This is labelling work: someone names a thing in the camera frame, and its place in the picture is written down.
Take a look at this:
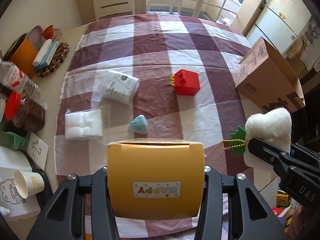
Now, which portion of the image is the orange holder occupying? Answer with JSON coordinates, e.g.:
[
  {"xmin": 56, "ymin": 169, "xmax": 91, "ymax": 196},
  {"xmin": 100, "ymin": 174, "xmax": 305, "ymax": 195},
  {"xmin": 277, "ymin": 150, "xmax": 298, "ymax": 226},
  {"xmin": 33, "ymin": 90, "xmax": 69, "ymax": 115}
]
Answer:
[{"xmin": 10, "ymin": 37, "xmax": 38, "ymax": 78}]

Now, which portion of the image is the paper cup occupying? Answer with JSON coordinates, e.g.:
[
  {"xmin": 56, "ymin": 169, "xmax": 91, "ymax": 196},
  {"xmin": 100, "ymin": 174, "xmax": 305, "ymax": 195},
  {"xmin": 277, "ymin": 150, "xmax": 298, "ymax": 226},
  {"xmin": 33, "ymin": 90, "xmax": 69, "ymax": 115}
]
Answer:
[{"xmin": 14, "ymin": 170, "xmax": 44, "ymax": 199}]

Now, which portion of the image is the brown cardboard box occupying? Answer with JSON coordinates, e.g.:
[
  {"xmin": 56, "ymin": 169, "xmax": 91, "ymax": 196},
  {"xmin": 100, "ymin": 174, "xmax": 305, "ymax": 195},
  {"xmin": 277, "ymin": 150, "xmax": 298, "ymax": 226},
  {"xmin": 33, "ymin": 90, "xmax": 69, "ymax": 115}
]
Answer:
[{"xmin": 235, "ymin": 37, "xmax": 305, "ymax": 113}]

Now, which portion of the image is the white cotton swab box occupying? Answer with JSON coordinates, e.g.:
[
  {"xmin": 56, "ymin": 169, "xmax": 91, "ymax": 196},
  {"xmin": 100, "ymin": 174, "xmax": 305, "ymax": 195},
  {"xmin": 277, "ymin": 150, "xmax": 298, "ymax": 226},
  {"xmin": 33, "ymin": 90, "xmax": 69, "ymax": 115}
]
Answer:
[{"xmin": 98, "ymin": 70, "xmax": 139, "ymax": 105}]

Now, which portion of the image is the clear bag of cotton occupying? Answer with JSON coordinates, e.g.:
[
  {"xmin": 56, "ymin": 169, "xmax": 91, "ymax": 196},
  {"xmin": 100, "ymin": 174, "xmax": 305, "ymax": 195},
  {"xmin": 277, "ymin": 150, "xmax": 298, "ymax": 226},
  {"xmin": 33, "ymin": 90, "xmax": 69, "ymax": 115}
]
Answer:
[{"xmin": 65, "ymin": 109, "xmax": 103, "ymax": 140}]

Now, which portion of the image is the white plush radish toy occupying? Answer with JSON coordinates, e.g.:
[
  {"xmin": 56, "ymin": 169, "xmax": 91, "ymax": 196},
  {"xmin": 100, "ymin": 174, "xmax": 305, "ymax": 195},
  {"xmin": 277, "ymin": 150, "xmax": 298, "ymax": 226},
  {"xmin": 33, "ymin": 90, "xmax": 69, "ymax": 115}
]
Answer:
[{"xmin": 221, "ymin": 107, "xmax": 292, "ymax": 173}]

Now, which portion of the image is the woven rattan basket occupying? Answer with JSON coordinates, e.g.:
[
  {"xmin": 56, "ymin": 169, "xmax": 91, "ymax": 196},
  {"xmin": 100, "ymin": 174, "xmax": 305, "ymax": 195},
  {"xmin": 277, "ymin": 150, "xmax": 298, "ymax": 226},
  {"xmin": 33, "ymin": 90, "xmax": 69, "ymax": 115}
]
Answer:
[{"xmin": 36, "ymin": 43, "xmax": 69, "ymax": 77}]

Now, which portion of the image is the white refrigerator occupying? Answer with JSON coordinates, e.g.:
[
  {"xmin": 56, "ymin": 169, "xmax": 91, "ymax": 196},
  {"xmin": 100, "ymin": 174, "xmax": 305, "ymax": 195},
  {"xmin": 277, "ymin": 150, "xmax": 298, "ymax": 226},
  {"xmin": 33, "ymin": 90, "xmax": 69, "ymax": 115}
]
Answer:
[{"xmin": 246, "ymin": 0, "xmax": 311, "ymax": 55}]

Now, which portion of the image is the red house-shaped plastic box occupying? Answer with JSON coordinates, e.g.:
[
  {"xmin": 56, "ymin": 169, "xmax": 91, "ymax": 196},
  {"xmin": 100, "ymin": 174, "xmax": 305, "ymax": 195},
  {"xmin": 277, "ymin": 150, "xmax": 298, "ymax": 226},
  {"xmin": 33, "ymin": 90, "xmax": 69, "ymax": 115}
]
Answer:
[{"xmin": 170, "ymin": 69, "xmax": 200, "ymax": 96}]

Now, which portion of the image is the green plastic clip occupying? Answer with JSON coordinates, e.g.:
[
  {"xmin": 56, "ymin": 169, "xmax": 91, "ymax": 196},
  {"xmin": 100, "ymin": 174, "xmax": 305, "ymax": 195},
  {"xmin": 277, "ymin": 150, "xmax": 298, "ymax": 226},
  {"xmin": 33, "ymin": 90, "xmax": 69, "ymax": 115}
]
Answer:
[{"xmin": 3, "ymin": 132, "xmax": 28, "ymax": 150}]

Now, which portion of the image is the plastic water bottle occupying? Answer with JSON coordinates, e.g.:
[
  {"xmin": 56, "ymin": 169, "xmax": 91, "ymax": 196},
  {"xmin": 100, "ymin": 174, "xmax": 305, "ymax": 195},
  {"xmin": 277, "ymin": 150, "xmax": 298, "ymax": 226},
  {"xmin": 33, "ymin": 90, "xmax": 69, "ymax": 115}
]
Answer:
[{"xmin": 1, "ymin": 60, "xmax": 40, "ymax": 101}]

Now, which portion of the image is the white tissue box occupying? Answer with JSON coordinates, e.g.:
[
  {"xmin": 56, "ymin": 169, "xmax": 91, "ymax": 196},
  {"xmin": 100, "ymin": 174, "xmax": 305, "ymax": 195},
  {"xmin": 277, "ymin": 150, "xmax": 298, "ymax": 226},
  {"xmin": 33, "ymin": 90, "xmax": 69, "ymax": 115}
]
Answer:
[{"xmin": 0, "ymin": 146, "xmax": 42, "ymax": 222}]

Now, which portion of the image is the yellow cardboard gift box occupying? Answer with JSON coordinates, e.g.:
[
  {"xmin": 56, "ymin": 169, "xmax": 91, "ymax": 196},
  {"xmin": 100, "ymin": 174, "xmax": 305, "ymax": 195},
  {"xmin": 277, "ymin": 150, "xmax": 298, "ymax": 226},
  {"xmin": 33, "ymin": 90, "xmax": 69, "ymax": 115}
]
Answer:
[{"xmin": 107, "ymin": 139, "xmax": 204, "ymax": 220}]

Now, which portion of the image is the red-lidded jar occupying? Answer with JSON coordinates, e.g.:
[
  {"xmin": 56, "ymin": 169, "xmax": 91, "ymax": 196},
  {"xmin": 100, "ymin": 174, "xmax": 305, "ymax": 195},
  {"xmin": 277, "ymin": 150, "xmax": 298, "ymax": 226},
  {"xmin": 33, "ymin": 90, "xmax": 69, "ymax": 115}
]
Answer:
[{"xmin": 4, "ymin": 92, "xmax": 45, "ymax": 133}]

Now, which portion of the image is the blue foil triangle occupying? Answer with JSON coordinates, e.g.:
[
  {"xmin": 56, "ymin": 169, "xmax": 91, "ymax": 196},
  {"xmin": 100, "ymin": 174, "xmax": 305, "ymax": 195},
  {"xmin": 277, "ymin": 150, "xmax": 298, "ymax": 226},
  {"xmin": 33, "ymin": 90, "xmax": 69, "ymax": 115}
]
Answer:
[{"xmin": 129, "ymin": 114, "xmax": 148, "ymax": 135}]

